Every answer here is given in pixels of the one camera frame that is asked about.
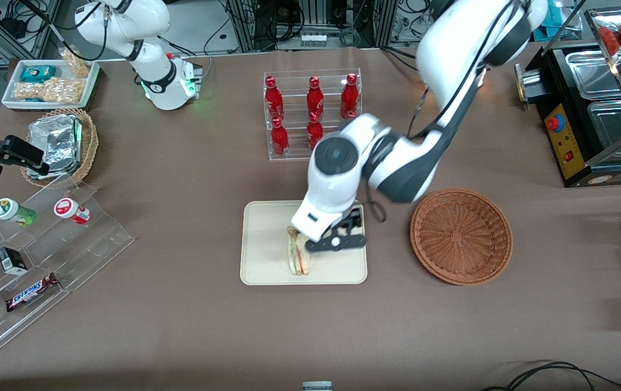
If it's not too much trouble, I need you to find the triangular sandwich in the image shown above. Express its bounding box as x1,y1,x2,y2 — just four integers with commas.
287,226,312,276

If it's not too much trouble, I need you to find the white snack tray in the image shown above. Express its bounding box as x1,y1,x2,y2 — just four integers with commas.
1,59,101,111

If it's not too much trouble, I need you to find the light wicker basket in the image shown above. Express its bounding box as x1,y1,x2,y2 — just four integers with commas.
20,108,99,188

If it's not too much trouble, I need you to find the cream rectangular serving tray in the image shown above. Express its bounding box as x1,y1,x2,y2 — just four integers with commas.
240,199,369,286

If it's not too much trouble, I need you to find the round brown wicker basket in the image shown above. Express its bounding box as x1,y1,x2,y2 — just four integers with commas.
410,188,514,287

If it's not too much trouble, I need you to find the aluminium foil container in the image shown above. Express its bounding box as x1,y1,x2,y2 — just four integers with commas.
27,114,84,180

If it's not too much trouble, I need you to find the green yogurt drink bottle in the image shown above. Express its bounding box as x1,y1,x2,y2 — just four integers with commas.
0,198,36,227

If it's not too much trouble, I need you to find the red yogurt drink bottle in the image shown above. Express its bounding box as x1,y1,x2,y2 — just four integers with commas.
53,198,92,225

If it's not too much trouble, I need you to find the clear bag of crackers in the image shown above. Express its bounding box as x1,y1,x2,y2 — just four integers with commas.
13,77,85,104

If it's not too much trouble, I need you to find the teal snack packet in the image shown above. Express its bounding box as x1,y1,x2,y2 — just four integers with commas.
20,65,58,84

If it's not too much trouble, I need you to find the clear acrylic stepped stand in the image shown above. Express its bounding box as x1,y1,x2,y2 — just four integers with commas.
0,174,135,368

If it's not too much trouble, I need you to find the small black carton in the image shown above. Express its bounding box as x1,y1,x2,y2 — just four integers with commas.
0,247,28,275

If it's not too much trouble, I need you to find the clear acrylic bottle rack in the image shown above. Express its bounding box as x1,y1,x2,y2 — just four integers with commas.
263,68,363,161

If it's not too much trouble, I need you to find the clear bag of peanuts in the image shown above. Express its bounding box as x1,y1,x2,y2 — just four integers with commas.
59,47,92,79

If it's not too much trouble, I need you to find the Snickers chocolate bar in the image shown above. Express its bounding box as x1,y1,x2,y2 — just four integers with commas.
5,272,61,313

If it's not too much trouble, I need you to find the black food warmer machine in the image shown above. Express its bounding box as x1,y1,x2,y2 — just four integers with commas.
514,5,621,188

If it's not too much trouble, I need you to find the silver cylinder knob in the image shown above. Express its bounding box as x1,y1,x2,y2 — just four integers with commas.
514,64,546,104

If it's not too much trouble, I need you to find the stainless steel pan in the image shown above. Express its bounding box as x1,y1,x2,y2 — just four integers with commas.
565,48,621,102

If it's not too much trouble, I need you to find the teal plastic bag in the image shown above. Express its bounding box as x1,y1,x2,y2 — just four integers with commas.
544,0,578,29

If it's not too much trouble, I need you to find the black floor cable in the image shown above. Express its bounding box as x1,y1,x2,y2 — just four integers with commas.
481,361,621,391

